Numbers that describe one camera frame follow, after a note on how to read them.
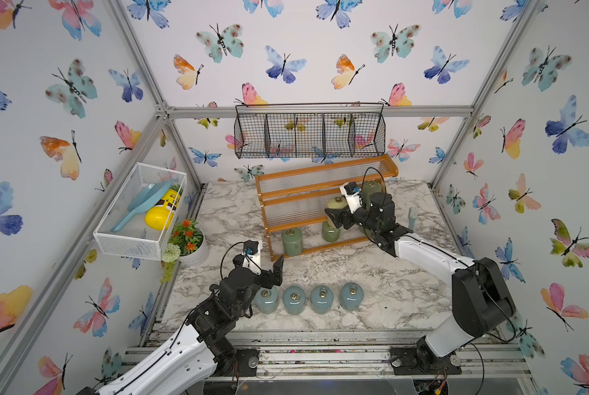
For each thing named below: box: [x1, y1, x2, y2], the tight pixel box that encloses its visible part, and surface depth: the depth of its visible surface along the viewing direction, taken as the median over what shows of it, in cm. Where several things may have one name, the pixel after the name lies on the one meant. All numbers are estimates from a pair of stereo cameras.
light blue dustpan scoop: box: [110, 179, 173, 233], surface depth 70 cm
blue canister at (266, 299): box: [253, 284, 280, 314], surface depth 80 cm
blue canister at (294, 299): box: [282, 285, 307, 316], surface depth 81 cm
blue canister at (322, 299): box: [310, 284, 334, 315], surface depth 82 cm
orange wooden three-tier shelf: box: [255, 154, 399, 262], surface depth 93 cm
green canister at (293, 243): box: [281, 227, 304, 256], surface depth 93 cm
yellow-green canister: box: [326, 195, 348, 210], surface depth 84 cm
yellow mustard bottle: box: [144, 189, 182, 232], surface depth 71 cm
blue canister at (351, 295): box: [339, 281, 365, 312], surface depth 82 cm
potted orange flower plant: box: [160, 218, 210, 284], surface depth 87 cm
